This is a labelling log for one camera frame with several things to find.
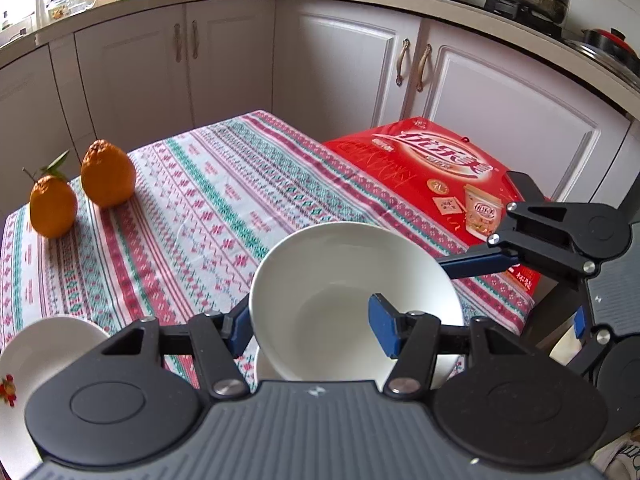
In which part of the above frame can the red-lidded black pot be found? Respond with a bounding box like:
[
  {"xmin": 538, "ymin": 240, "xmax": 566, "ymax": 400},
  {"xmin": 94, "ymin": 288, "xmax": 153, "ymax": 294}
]
[{"xmin": 580, "ymin": 27, "xmax": 640, "ymax": 73}]

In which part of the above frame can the bumpy orange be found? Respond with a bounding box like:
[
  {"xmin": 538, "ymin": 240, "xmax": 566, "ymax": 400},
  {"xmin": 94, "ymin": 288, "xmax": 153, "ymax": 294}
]
[{"xmin": 81, "ymin": 139, "xmax": 137, "ymax": 208}]

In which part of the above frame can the orange with leaf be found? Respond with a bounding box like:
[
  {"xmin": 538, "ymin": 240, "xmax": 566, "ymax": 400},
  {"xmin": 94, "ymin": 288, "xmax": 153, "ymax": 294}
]
[{"xmin": 22, "ymin": 150, "xmax": 78, "ymax": 239}]

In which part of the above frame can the stained white fruit-print plate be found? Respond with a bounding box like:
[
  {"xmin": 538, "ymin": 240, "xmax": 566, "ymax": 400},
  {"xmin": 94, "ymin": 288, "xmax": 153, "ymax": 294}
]
[{"xmin": 0, "ymin": 314, "xmax": 111, "ymax": 466}]

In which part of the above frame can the white plastic bag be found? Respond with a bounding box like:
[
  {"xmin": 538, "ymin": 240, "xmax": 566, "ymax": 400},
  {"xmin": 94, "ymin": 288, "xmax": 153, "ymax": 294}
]
[{"xmin": 595, "ymin": 432, "xmax": 640, "ymax": 480}]

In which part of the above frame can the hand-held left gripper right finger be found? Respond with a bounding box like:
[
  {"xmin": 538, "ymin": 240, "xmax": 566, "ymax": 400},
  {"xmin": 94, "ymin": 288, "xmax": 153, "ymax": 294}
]
[{"xmin": 368, "ymin": 294, "xmax": 538, "ymax": 401}]

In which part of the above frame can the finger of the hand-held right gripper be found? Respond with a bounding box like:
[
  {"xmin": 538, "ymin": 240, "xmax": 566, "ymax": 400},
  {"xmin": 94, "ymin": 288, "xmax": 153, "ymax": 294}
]
[
  {"xmin": 439, "ymin": 171, "xmax": 599, "ymax": 280},
  {"xmin": 574, "ymin": 304, "xmax": 619, "ymax": 357}
]

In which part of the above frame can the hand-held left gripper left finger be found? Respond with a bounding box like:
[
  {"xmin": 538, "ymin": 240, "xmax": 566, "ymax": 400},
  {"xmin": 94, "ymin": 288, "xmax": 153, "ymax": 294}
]
[{"xmin": 92, "ymin": 297, "xmax": 258, "ymax": 401}]

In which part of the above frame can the white ceramic bowl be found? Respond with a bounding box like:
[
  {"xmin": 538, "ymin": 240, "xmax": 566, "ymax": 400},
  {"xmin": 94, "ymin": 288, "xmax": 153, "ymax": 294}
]
[
  {"xmin": 254, "ymin": 347, "xmax": 465, "ymax": 393},
  {"xmin": 248, "ymin": 221, "xmax": 466, "ymax": 383}
]

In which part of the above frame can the red printed carton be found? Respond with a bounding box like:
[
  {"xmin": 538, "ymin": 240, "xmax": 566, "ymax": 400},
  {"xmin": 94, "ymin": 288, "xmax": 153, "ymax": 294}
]
[{"xmin": 322, "ymin": 116, "xmax": 553, "ymax": 306}]

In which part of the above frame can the patterned tablecloth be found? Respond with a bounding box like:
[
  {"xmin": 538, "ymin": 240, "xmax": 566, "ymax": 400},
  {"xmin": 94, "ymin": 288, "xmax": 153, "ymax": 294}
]
[{"xmin": 0, "ymin": 109, "xmax": 537, "ymax": 386}]

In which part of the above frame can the black gas stove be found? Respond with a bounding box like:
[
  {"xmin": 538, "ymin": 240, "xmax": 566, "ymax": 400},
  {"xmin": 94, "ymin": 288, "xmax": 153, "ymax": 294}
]
[{"xmin": 375, "ymin": 0, "xmax": 576, "ymax": 36}]

